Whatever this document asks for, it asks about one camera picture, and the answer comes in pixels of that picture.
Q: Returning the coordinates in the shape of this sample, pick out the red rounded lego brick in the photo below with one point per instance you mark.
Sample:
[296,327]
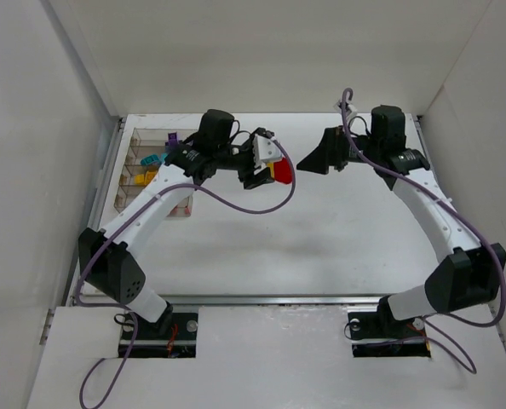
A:
[282,172]

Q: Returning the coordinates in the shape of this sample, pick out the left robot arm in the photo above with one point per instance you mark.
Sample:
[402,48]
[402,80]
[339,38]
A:
[108,257]

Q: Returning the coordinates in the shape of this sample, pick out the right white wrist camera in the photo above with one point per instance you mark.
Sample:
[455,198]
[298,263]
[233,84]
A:
[347,110]

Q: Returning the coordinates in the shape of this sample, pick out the clear compartment container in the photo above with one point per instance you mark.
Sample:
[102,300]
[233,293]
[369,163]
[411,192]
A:
[145,153]

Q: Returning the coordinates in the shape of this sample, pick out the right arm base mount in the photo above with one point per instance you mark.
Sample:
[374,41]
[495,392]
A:
[373,337]

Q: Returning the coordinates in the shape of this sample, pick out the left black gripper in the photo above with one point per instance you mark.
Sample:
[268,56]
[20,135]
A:
[248,169]

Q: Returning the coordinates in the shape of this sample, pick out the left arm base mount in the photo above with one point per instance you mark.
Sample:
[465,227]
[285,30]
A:
[177,341]

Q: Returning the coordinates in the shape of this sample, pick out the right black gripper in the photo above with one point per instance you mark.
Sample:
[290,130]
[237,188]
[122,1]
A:
[332,147]

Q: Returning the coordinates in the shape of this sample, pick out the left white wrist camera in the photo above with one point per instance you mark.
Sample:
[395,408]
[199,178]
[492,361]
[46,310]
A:
[265,151]

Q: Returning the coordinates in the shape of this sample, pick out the aluminium front rail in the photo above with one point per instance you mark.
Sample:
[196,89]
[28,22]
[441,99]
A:
[258,300]

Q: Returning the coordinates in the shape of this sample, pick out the small yellow lego brick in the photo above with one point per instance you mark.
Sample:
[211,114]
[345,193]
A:
[139,180]

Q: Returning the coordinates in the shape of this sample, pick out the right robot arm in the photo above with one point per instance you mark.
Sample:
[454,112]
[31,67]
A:
[469,270]

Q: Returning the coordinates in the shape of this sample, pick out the teal curved lego brick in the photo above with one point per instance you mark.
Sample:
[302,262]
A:
[150,161]

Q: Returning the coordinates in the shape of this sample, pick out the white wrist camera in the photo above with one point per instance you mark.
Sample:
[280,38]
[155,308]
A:
[265,151]
[347,110]

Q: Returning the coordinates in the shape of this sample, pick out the purple lego brick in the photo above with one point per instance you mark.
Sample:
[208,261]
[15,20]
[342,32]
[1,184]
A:
[173,138]

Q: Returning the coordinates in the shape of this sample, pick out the yellow orange patterned lego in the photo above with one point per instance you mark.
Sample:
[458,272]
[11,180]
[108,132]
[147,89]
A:
[149,175]

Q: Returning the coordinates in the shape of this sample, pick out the purple flower lego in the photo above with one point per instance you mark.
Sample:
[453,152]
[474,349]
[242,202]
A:
[169,147]

